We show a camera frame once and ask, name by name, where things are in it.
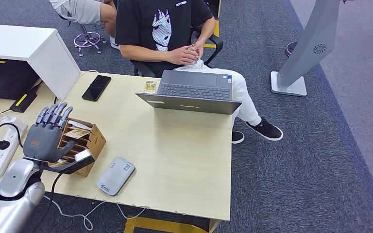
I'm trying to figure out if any person's left hand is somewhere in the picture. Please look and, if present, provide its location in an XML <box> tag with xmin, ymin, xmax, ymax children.
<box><xmin>190</xmin><ymin>40</ymin><xmax>205</xmax><ymax>60</ymax></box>

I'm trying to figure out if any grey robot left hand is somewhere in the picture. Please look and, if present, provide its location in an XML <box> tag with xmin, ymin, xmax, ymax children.
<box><xmin>22</xmin><ymin>102</ymin><xmax>75</xmax><ymax>163</ymax></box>

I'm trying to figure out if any person's right hand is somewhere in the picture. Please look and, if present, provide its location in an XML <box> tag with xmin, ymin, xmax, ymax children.
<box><xmin>167</xmin><ymin>45</ymin><xmax>200</xmax><ymax>66</ymax></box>

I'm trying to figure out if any person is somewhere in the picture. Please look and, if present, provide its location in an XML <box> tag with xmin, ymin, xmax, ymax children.
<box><xmin>49</xmin><ymin>0</ymin><xmax>120</xmax><ymax>50</ymax></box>
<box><xmin>115</xmin><ymin>0</ymin><xmax>284</xmax><ymax>144</ymax></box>

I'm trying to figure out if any white card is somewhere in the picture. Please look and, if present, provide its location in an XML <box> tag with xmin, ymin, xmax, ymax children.
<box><xmin>67</xmin><ymin>120</ymin><xmax>93</xmax><ymax>131</ymax></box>

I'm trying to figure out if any yellow printed card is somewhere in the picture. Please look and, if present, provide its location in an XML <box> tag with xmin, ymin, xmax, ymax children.
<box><xmin>143</xmin><ymin>81</ymin><xmax>157</xmax><ymax>94</ymax></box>

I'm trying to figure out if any wooden card organizer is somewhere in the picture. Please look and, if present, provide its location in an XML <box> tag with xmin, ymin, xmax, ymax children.
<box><xmin>56</xmin><ymin>117</ymin><xmax>107</xmax><ymax>178</ymax></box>

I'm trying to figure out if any grey open laptop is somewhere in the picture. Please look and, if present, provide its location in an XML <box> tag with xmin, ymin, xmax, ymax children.
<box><xmin>135</xmin><ymin>69</ymin><xmax>242</xmax><ymax>116</ymax></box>

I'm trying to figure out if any white power strip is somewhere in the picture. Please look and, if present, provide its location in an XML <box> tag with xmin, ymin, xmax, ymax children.
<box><xmin>0</xmin><ymin>117</ymin><xmax>29</xmax><ymax>177</ymax></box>

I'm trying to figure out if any black adapter with yellow label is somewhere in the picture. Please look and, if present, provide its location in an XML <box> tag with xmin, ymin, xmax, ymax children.
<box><xmin>9</xmin><ymin>91</ymin><xmax>38</xmax><ymax>113</ymax></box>

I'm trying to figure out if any black smartphone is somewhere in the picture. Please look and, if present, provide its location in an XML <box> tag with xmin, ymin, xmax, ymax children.
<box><xmin>81</xmin><ymin>75</ymin><xmax>112</xmax><ymax>102</ymax></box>

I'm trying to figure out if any stool with chrome base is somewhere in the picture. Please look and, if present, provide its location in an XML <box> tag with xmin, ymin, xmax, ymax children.
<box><xmin>58</xmin><ymin>14</ymin><xmax>107</xmax><ymax>58</ymax></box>

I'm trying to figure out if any white cabinet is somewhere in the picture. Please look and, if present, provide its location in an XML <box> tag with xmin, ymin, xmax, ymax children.
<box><xmin>0</xmin><ymin>23</ymin><xmax>82</xmax><ymax>101</ymax></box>

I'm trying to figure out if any grey kiosk stand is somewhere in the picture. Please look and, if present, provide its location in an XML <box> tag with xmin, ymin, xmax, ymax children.
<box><xmin>270</xmin><ymin>0</ymin><xmax>356</xmax><ymax>97</ymax></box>

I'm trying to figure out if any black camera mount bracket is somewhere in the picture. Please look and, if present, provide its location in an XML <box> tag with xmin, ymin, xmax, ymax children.
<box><xmin>40</xmin><ymin>155</ymin><xmax>96</xmax><ymax>175</ymax></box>

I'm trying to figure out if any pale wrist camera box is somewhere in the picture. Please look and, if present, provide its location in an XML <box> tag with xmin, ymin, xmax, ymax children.
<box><xmin>74</xmin><ymin>149</ymin><xmax>93</xmax><ymax>163</ymax></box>

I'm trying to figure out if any black plug with cable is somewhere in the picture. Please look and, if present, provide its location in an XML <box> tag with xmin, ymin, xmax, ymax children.
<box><xmin>0</xmin><ymin>123</ymin><xmax>24</xmax><ymax>151</ymax></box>

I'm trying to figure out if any black camera cable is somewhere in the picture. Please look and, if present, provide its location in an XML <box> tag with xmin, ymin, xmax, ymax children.
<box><xmin>32</xmin><ymin>173</ymin><xmax>63</xmax><ymax>233</ymax></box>

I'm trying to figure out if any yellow desk frame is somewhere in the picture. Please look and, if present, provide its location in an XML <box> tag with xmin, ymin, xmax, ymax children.
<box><xmin>123</xmin><ymin>217</ymin><xmax>222</xmax><ymax>233</ymax></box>

